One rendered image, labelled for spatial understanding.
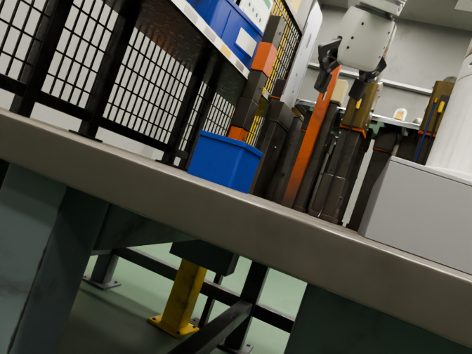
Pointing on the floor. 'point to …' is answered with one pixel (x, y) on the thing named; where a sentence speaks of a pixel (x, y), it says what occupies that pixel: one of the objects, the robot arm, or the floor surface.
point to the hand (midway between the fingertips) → (338, 90)
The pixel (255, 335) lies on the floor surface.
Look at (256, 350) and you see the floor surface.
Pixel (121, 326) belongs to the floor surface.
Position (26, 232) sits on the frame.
